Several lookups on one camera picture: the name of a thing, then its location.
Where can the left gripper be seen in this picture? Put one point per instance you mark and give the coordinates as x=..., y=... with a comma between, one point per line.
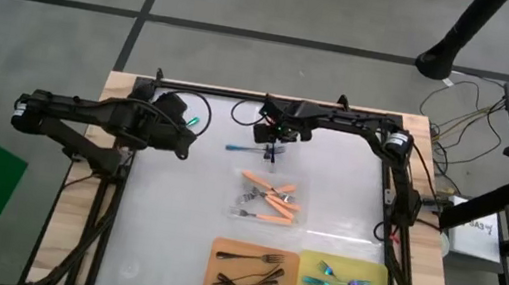
x=166, y=122

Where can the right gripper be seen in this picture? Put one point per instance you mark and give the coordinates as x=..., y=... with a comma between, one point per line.
x=285, y=119

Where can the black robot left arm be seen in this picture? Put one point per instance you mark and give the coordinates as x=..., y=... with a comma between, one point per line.
x=87, y=110

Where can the thick black stand pole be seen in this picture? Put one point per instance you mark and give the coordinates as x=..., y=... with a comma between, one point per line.
x=457, y=36

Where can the black desk base leg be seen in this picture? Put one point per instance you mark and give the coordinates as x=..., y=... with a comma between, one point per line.
x=483, y=204

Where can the white printed box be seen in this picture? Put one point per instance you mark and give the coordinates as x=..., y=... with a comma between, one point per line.
x=477, y=241

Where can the black frame clamp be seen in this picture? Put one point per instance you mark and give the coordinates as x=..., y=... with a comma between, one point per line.
x=159, y=75
x=344, y=102

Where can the grey metal bracket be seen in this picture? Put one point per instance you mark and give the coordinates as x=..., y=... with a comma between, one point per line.
x=390, y=197

